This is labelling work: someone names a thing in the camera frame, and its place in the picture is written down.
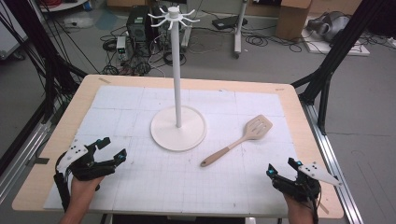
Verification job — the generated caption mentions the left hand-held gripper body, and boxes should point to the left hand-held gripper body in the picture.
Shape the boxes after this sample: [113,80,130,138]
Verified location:
[55,143,117,183]

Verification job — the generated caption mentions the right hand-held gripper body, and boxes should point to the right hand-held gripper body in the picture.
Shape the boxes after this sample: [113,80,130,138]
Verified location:
[273,161,343,203]

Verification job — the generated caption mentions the beige slotted spatula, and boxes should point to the beige slotted spatula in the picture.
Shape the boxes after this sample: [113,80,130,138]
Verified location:
[200,114,274,168]

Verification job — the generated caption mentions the white utensil stand with hooks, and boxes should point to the white utensil stand with hooks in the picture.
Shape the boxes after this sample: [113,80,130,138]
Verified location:
[147,5,208,153]

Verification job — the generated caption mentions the person's right hand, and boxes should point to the person's right hand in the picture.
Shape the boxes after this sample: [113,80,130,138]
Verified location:
[283,193,316,217]

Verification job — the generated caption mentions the person's left hand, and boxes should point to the person's left hand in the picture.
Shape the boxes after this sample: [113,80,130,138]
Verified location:
[70,175,106,202]

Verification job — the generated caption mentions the white grid mat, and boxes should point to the white grid mat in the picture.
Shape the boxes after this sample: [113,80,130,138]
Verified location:
[43,85,308,219]

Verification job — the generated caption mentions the small bench power supply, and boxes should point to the small bench power supply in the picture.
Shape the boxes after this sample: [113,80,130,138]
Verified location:
[115,35,128,62]

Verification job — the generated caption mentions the black computer tower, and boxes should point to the black computer tower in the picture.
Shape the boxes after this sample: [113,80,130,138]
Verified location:
[125,5,151,44]

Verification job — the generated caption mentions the white flat board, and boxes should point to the white flat board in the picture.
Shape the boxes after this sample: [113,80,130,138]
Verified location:
[302,30,371,58]

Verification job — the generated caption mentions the grey vacuum cleaner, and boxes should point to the grey vacuum cleaner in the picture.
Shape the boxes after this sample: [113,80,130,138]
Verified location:
[305,10,352,43]

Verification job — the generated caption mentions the brown cardboard box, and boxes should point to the brown cardboard box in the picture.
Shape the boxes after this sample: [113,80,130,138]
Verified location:
[275,0,313,42]

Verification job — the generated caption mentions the white round table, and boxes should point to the white round table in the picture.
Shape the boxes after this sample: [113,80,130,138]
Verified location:
[38,0,91,14]

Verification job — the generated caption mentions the black flat device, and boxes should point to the black flat device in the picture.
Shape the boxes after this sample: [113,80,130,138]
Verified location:
[211,15,249,32]

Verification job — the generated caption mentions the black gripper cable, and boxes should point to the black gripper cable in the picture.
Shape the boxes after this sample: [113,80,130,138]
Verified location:
[306,185,322,224]
[52,172,72,213]

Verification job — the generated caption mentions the aluminium rail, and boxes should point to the aluminium rail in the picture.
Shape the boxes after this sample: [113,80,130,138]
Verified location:
[300,102,364,224]
[0,120,53,204]

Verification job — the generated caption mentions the tangle of floor cables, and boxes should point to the tangle of floor cables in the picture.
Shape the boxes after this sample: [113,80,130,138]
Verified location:
[100,25,189,77]

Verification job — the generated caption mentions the black metal frame strut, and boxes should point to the black metal frame strut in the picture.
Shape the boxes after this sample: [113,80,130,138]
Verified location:
[290,0,389,136]
[0,0,89,125]

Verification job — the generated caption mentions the coiled black floor cable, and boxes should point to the coiled black floor cable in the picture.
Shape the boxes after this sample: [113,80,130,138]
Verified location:
[245,32,304,54]

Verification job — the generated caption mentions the white metal stand post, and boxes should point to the white metal stand post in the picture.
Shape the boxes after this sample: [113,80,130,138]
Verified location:
[232,0,249,60]

